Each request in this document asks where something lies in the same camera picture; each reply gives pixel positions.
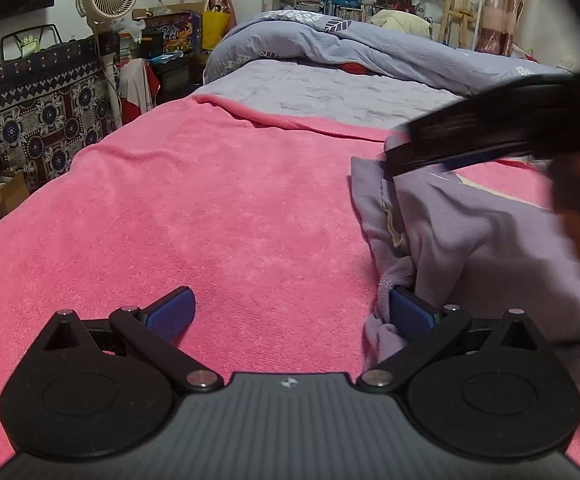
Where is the purple fleece garment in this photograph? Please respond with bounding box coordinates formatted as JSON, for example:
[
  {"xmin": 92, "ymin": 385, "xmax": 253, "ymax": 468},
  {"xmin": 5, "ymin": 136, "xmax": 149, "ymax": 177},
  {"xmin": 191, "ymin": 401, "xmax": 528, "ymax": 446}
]
[{"xmin": 351, "ymin": 157, "xmax": 580, "ymax": 389}]

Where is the grey bed sheet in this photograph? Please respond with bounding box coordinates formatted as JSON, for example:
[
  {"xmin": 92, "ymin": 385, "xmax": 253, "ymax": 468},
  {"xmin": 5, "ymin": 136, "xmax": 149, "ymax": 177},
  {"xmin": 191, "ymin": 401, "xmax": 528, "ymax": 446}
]
[{"xmin": 197, "ymin": 60, "xmax": 460, "ymax": 130}]

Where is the pink fleece blanket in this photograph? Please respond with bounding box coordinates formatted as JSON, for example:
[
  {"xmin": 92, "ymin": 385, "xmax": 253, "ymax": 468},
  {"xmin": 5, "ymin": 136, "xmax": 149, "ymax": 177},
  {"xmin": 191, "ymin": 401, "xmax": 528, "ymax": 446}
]
[{"xmin": 0, "ymin": 96, "xmax": 580, "ymax": 479}]

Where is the black wire basket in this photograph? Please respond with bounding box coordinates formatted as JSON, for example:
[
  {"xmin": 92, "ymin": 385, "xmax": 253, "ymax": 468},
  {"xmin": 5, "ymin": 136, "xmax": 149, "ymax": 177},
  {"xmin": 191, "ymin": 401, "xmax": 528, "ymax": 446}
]
[{"xmin": 0, "ymin": 24, "xmax": 62, "ymax": 63}]

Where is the colourful toy box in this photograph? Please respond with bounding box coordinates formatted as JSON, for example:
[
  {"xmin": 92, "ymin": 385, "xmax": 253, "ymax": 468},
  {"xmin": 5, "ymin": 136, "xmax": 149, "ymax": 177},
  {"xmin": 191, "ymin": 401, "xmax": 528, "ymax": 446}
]
[{"xmin": 145, "ymin": 11, "xmax": 202, "ymax": 55}]

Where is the yellow shopping bag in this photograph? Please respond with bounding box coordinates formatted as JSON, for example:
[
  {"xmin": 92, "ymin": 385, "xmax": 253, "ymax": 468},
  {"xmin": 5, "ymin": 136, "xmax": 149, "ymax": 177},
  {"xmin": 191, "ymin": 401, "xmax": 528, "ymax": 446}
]
[{"xmin": 202, "ymin": 11, "xmax": 232, "ymax": 51}]

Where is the lavender patterned duvet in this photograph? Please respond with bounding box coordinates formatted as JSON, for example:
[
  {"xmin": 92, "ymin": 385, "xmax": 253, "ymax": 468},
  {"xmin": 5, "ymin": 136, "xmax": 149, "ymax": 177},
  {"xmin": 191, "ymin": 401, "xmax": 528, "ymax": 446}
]
[{"xmin": 204, "ymin": 10, "xmax": 565, "ymax": 96}]

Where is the patterned cloth covered cabinet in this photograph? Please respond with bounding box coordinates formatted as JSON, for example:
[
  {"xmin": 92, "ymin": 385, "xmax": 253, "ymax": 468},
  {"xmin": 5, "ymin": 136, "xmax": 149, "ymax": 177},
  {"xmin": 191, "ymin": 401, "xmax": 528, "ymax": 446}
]
[{"xmin": 0, "ymin": 37, "xmax": 115, "ymax": 192}]

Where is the wooden easel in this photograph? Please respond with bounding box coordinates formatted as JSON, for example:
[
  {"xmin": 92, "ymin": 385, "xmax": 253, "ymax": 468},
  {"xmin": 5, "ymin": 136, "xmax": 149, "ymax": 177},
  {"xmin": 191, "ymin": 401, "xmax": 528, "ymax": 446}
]
[{"xmin": 436, "ymin": 0, "xmax": 476, "ymax": 50}]

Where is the right pink curtain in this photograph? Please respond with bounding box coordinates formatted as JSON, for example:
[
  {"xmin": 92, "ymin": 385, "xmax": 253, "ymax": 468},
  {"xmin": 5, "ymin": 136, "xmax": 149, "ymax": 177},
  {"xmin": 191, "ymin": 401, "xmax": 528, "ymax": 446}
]
[{"xmin": 476, "ymin": 0, "xmax": 525, "ymax": 56}]

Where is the cream pillow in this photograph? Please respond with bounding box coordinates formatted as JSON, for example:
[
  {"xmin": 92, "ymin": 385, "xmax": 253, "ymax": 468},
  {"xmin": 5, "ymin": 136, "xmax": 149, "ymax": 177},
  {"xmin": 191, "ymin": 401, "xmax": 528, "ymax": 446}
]
[{"xmin": 369, "ymin": 10, "xmax": 431, "ymax": 39}]

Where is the cardboard box on floor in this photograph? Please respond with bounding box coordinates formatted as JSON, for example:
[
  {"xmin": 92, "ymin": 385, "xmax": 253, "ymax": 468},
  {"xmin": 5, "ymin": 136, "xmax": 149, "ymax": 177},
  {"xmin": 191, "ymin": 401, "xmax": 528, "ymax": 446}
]
[{"xmin": 0, "ymin": 171, "xmax": 30, "ymax": 219}]

